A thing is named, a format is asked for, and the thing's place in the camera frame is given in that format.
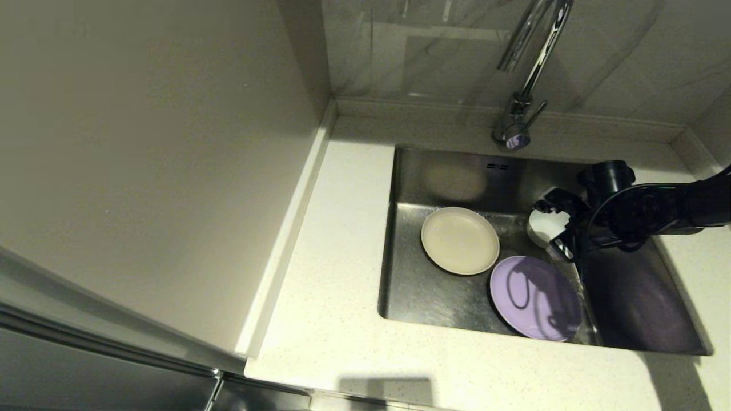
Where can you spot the lilac round plate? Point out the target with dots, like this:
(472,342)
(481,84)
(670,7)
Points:
(534,299)

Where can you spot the stainless steel sink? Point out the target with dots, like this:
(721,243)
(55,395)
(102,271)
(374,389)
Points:
(434,297)

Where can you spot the chrome gooseneck faucet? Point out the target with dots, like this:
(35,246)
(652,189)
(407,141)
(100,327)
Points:
(517,123)

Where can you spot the beige round plate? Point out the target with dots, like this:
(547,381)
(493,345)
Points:
(460,241)

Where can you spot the grey metal cabinet front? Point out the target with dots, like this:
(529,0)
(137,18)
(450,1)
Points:
(85,365)

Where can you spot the white-padded right gripper finger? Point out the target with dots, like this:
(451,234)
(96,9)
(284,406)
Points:
(551,207)

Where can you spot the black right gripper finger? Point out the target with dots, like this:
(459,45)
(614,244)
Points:
(564,197)

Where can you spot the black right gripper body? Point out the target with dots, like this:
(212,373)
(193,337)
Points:
(611,217)

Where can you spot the small white bowl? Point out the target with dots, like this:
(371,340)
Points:
(545,228)

